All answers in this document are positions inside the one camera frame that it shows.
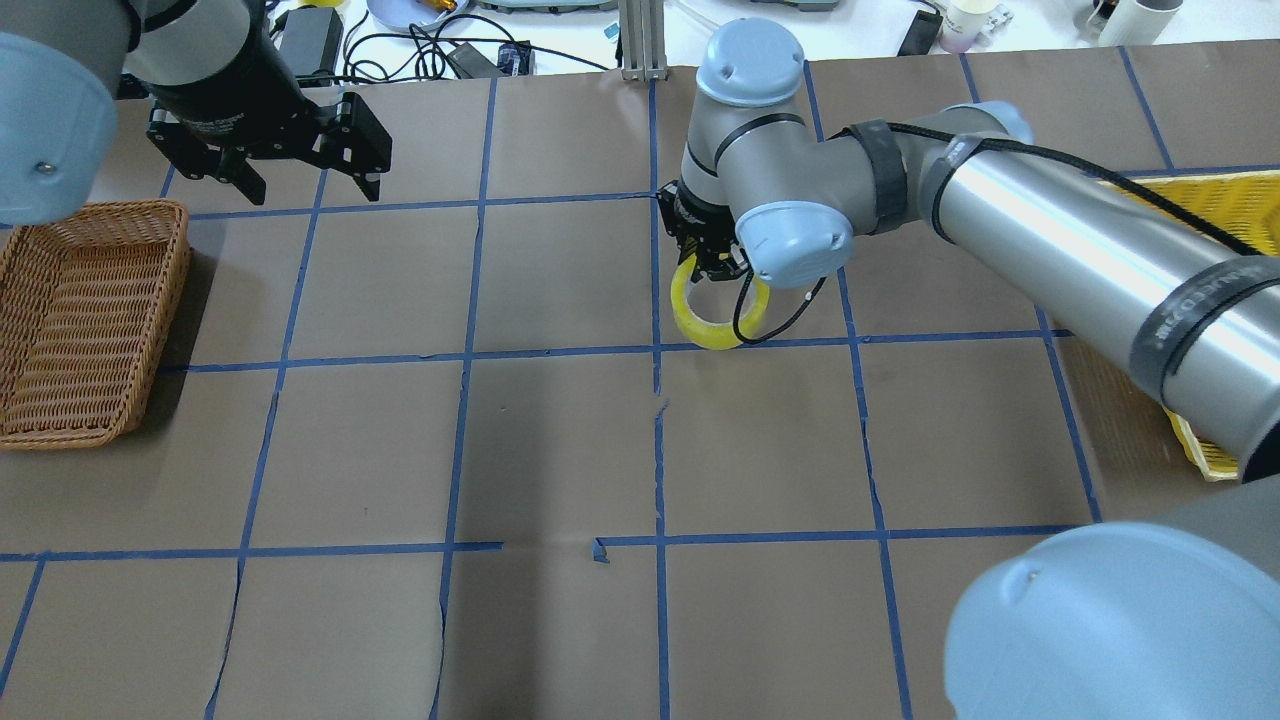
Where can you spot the aluminium profile post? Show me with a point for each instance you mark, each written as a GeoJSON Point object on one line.
{"type": "Point", "coordinates": [642, 40]}

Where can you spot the brown wicker basket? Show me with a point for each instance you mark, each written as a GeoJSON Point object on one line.
{"type": "Point", "coordinates": [87, 305]}

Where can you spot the blue bowl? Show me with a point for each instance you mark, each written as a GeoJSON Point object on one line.
{"type": "Point", "coordinates": [429, 15]}

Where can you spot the yellow tape roll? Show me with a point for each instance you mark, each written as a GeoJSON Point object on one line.
{"type": "Point", "coordinates": [718, 336]}

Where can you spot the yellow plastic basket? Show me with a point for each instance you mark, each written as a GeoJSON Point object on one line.
{"type": "Point", "coordinates": [1246, 205]}

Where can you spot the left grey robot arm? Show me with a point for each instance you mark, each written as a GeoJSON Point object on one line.
{"type": "Point", "coordinates": [61, 71]}

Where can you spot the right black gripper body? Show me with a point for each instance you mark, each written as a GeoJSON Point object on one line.
{"type": "Point", "coordinates": [702, 238]}

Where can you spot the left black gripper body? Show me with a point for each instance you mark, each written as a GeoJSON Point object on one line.
{"type": "Point", "coordinates": [228, 88]}

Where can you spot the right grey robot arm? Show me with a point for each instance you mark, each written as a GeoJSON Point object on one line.
{"type": "Point", "coordinates": [1173, 617]}

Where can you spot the white paper cup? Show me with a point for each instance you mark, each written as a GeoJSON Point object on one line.
{"type": "Point", "coordinates": [962, 21]}

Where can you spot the black power adapter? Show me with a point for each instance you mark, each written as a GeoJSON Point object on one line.
{"type": "Point", "coordinates": [308, 39]}

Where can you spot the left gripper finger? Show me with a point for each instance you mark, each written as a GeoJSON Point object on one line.
{"type": "Point", "coordinates": [196, 158]}
{"type": "Point", "coordinates": [353, 141]}

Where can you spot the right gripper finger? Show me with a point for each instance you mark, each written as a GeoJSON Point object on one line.
{"type": "Point", "coordinates": [734, 267]}
{"type": "Point", "coordinates": [691, 269]}

